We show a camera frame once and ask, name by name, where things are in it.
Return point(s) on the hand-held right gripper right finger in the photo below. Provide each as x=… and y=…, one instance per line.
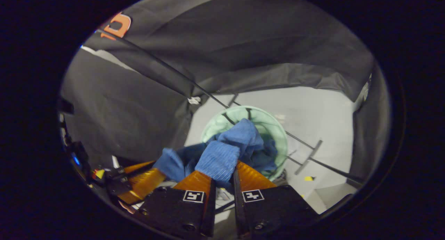
x=237, y=205

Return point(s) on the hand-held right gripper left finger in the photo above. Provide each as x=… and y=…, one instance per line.
x=210, y=208

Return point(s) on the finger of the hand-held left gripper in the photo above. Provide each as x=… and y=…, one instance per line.
x=146, y=184
x=139, y=167

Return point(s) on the blue shirt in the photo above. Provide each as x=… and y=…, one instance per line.
x=222, y=156

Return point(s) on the green laundry hamper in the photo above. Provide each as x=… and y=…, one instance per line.
x=274, y=128

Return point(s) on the black clothes rack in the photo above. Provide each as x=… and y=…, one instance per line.
x=309, y=156

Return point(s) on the dark device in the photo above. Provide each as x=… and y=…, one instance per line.
x=78, y=153

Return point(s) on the yellow floor tape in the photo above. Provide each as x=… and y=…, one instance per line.
x=309, y=178

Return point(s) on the white cloth tag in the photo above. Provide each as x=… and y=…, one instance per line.
x=194, y=100

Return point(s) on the black backdrop cloth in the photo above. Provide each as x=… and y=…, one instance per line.
x=226, y=41

